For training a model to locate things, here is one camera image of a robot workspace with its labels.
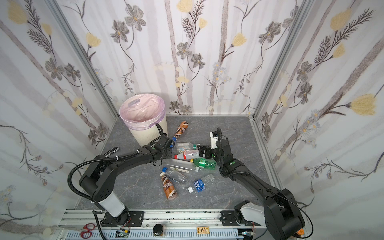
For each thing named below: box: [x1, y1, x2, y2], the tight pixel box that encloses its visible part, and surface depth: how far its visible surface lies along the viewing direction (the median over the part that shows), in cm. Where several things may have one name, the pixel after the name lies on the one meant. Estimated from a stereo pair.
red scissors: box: [80, 223, 97, 239], surface depth 72 cm
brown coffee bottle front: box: [160, 172, 178, 200], surface depth 81 cm
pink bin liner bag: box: [119, 93, 166, 131], surface depth 95 cm
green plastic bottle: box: [190, 158, 217, 170], surface depth 92 cm
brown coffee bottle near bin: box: [175, 120, 189, 137], surface depth 109 cm
